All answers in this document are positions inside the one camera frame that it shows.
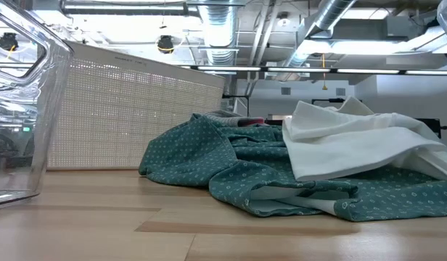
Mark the green dotted cloth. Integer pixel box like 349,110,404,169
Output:
138,112,447,223

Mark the white cloth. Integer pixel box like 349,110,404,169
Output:
281,96,447,183

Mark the black metal stand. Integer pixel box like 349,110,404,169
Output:
222,94,251,117

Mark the long ceiling light strip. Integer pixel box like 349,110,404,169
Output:
266,67,332,73
404,70,447,76
181,65,263,73
335,68,401,75

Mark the white perforated basket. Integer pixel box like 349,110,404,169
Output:
46,40,226,171

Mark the black ceiling fixture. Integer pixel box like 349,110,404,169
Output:
0,31,20,52
156,34,176,55

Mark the round ceiling lamp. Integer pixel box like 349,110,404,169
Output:
276,12,292,28

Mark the grey ceiling pipe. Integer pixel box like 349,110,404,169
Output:
59,0,202,17

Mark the black monitor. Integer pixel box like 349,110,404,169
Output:
415,117,443,141

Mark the ribbed silver ceiling duct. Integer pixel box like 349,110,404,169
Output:
197,4,239,67
274,0,358,81

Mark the black metal frame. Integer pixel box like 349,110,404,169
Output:
311,97,346,107

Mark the yellow hanging cord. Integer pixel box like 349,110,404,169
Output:
320,53,329,91

